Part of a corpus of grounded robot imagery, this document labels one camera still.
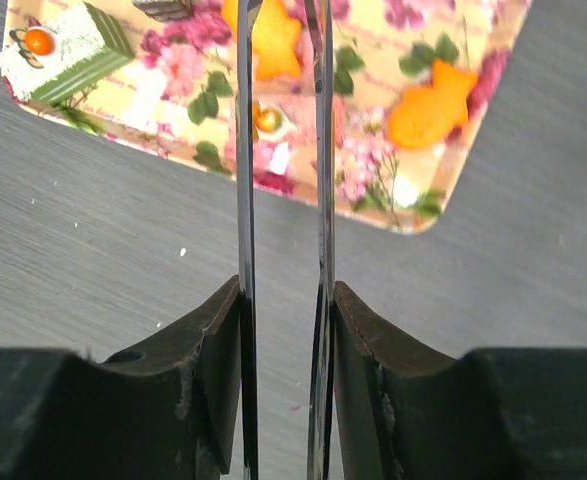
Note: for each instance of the brown white layered cake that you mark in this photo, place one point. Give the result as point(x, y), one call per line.
point(165, 10)

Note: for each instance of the pink layered cake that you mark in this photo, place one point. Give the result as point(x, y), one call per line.
point(286, 135)

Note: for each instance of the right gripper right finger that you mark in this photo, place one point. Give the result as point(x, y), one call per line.
point(407, 411)

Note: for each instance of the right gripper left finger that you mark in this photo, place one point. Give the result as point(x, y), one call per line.
point(164, 408)

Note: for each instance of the orange fish cookie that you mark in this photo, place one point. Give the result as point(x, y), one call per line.
point(426, 114)
point(275, 36)

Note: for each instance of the metal serving tongs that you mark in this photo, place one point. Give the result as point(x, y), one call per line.
point(319, 21)

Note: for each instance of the floral serving tray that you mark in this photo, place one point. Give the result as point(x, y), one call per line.
point(176, 98)

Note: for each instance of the green white cake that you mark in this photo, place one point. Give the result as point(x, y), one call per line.
point(88, 44)

